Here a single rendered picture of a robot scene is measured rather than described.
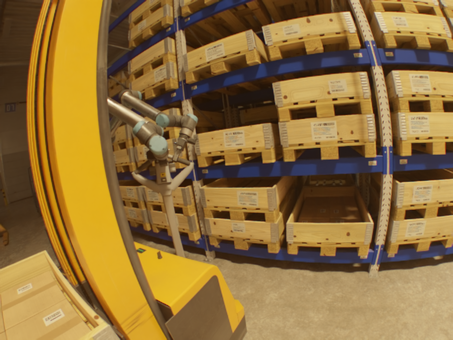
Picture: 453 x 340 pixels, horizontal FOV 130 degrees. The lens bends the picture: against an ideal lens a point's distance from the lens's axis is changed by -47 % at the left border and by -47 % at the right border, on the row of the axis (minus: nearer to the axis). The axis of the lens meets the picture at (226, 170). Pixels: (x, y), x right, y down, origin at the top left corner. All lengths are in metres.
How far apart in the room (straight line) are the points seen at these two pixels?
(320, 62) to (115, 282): 1.88
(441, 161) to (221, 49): 2.28
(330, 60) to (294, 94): 0.45
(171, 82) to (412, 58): 2.41
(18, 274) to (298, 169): 2.13
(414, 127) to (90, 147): 1.94
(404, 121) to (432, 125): 0.29
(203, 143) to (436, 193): 2.28
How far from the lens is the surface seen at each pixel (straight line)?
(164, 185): 1.33
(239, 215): 1.97
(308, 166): 1.74
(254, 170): 1.85
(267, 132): 1.72
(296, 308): 1.86
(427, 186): 1.97
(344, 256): 2.09
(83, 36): 0.67
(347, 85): 1.70
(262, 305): 1.89
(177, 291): 0.82
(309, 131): 1.66
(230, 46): 1.99
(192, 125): 1.40
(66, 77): 0.59
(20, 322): 1.05
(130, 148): 2.88
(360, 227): 1.87
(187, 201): 2.28
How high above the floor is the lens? 1.42
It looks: 8 degrees down
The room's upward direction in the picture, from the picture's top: 7 degrees counter-clockwise
